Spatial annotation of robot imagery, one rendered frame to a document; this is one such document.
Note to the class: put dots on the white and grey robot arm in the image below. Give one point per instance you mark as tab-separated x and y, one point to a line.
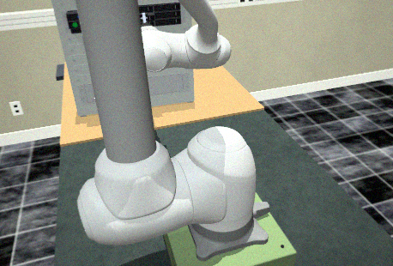
137	193

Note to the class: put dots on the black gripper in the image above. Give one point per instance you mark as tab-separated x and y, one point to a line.
143	18

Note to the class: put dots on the orange flat board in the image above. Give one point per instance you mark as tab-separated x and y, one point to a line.
217	95

